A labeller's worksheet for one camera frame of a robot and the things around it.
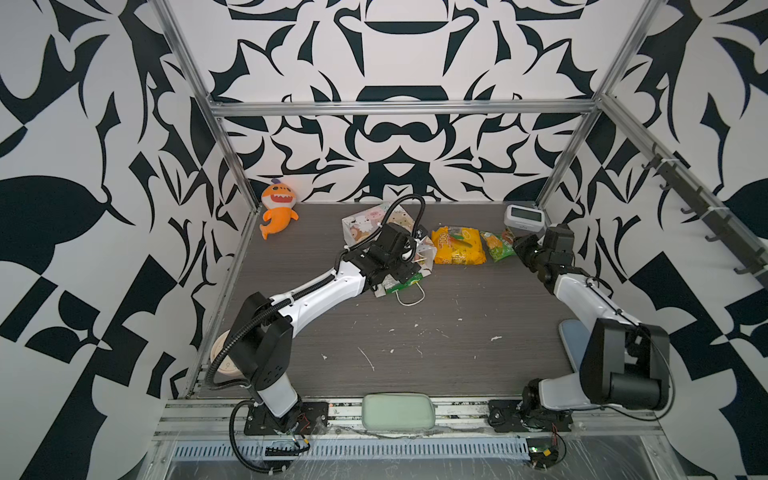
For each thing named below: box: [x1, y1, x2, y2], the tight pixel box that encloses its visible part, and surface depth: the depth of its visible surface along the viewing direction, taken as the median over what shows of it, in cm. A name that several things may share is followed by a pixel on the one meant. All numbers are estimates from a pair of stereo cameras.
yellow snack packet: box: [431, 226, 486, 266], surface depth 104 cm
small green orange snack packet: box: [480, 231, 517, 263], surface depth 107 cm
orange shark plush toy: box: [260, 178, 300, 240], surface depth 113 cm
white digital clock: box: [503, 205, 546, 233], surface depth 114 cm
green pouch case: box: [362, 392, 436, 431], surface depth 75 cm
